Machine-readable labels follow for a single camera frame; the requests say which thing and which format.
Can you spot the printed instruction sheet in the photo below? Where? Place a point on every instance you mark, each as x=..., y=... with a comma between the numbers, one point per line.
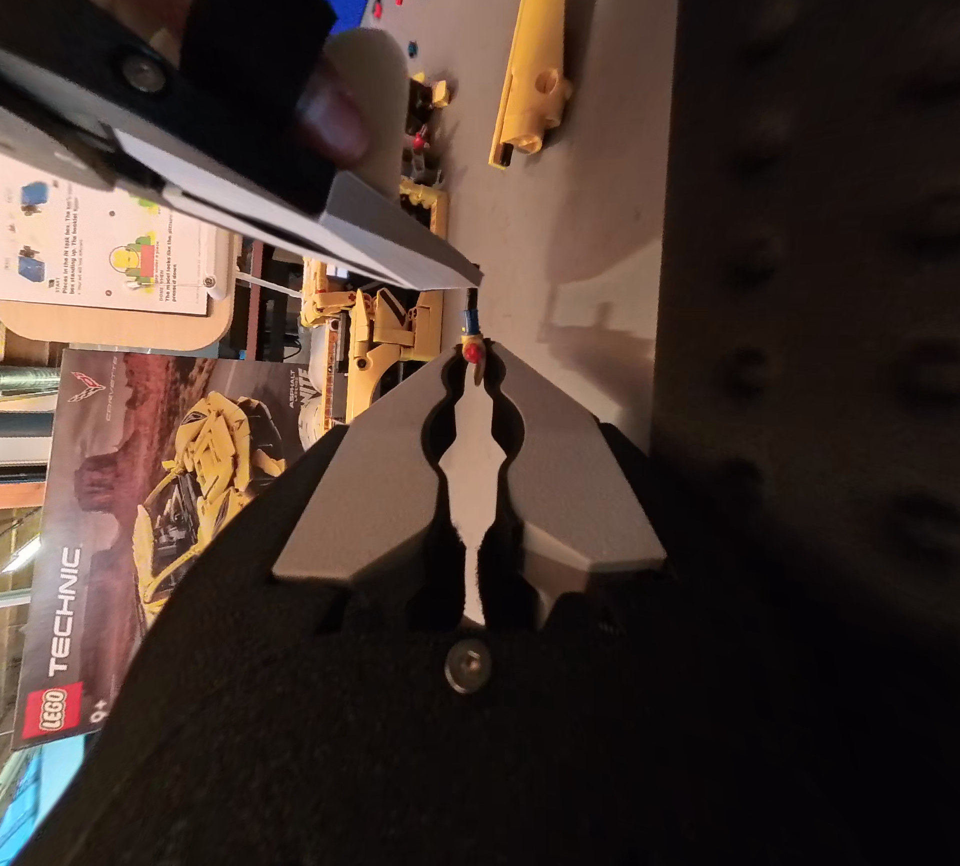
x=90, y=243

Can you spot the yellow curved panel piece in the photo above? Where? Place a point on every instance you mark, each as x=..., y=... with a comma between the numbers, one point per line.
x=536, y=55

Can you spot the short blue pin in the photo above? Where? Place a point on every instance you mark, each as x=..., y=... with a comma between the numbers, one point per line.
x=472, y=322

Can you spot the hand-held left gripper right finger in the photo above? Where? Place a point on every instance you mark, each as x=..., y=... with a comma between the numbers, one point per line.
x=585, y=506

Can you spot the toy car set box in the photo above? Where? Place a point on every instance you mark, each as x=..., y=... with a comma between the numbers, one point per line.
x=112, y=446

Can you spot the red axle pin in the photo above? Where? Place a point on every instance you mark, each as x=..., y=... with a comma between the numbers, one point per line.
x=473, y=353

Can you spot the yellow brick subassembly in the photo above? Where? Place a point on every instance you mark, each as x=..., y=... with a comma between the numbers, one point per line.
x=477, y=372

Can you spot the yellow toy brick car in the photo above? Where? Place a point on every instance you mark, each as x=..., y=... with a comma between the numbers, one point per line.
x=390, y=341

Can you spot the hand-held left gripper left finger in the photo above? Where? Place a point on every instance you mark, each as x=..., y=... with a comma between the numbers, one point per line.
x=360, y=506

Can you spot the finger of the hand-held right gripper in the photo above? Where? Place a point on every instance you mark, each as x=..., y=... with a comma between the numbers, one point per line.
x=300, y=254
x=375, y=228

